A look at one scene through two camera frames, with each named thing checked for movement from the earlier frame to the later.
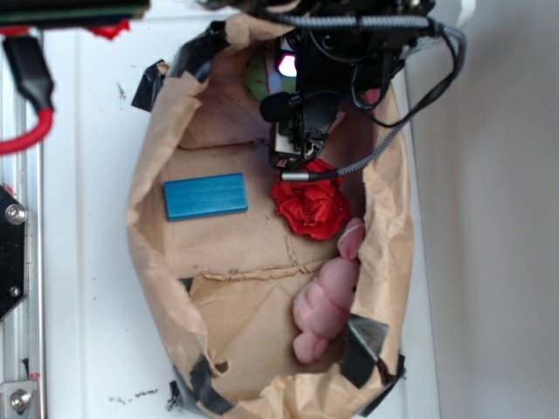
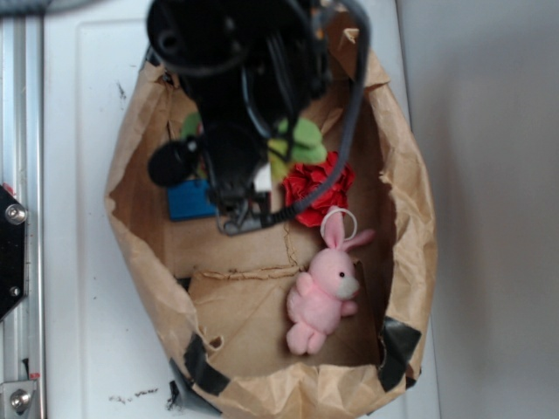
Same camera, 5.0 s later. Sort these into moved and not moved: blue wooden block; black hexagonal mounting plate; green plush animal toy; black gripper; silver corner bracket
Moved: green plush animal toy; black gripper
Not moved: silver corner bracket; black hexagonal mounting plate; blue wooden block
